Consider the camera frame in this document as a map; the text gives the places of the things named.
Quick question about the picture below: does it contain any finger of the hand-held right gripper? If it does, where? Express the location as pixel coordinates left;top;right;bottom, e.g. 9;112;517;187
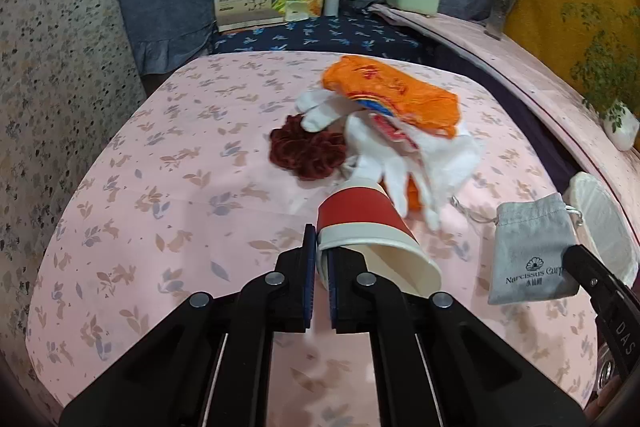
564;244;633;308

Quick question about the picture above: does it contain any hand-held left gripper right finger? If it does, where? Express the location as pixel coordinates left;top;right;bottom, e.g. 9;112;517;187
322;249;586;427

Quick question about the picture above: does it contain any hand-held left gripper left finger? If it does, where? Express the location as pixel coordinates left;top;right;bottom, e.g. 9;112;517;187
60;224;318;427

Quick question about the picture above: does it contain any white round bin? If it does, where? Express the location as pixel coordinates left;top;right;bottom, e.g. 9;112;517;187
562;172;640;278

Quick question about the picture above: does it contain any red and white paper cup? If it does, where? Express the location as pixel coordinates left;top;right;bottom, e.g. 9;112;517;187
316;184;442;303

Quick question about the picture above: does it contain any person's right hand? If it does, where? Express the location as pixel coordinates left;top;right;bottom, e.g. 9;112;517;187
590;379;626;423

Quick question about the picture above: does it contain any maroon velvet scrunchie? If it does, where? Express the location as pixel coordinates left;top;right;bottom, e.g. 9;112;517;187
270;114;348;181

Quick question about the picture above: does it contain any white cotton glove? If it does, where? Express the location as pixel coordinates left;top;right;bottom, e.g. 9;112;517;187
295;89;353;132
345;114;486;230

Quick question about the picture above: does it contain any pink rabbit print tablecloth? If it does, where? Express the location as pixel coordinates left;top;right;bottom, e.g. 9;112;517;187
25;49;601;427

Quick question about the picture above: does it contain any red striped snack wrapper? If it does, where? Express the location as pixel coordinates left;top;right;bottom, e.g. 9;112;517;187
350;94;421;152

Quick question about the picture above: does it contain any pink ledge cloth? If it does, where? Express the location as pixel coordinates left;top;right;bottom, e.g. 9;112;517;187
367;2;640;188

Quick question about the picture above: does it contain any orange mesh cloth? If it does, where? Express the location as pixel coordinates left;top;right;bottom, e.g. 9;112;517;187
321;55;461;138

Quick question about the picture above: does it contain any green plant in white pot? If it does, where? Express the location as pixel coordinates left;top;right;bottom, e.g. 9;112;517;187
560;2;640;152

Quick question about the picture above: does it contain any navy leaf print cloth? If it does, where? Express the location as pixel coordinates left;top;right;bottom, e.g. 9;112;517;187
207;9;426;58

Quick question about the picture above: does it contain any green tissue packet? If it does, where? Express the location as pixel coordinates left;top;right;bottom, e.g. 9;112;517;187
272;0;310;22

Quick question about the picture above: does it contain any grey drawstring pouch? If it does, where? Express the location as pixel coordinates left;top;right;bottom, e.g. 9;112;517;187
450;192;583;305

